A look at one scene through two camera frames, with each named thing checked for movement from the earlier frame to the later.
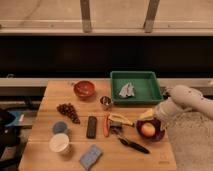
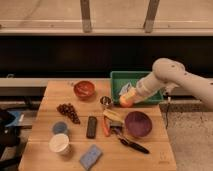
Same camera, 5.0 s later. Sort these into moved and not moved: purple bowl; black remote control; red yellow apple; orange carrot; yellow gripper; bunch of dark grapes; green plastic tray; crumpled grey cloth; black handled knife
Moved: purple bowl; yellow gripper; red yellow apple
Not moved: bunch of dark grapes; green plastic tray; black handled knife; crumpled grey cloth; orange carrot; black remote control
